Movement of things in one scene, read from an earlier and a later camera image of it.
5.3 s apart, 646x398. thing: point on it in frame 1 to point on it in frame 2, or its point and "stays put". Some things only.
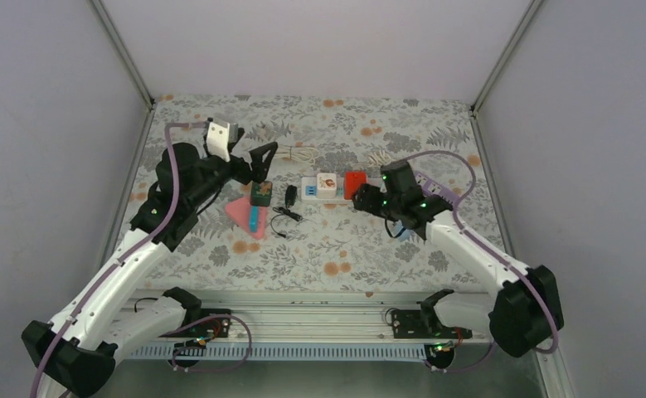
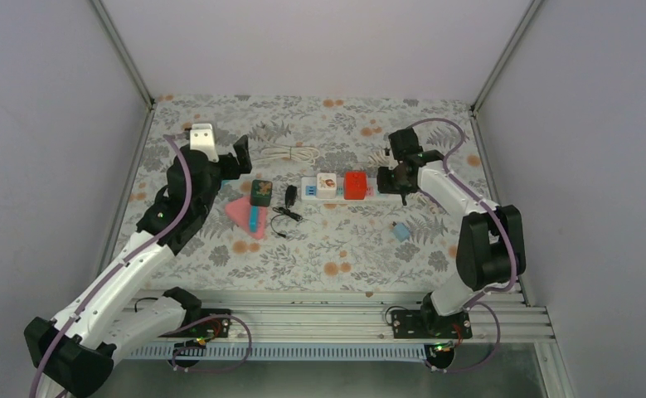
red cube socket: (352, 181) stays put
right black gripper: (366, 201) to (384, 186)
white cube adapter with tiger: (326, 187) stays put
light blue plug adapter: (254, 219) stays put
